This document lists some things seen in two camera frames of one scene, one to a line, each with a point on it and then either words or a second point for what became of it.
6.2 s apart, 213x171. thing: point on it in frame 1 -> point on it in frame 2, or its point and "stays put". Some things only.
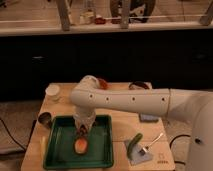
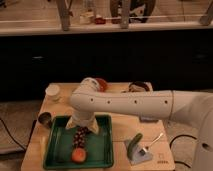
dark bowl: x=138 y=85 stays put
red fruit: x=103 y=84 stays put
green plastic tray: x=59 y=151 stays put
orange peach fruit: x=81 y=146 -> x=78 y=155
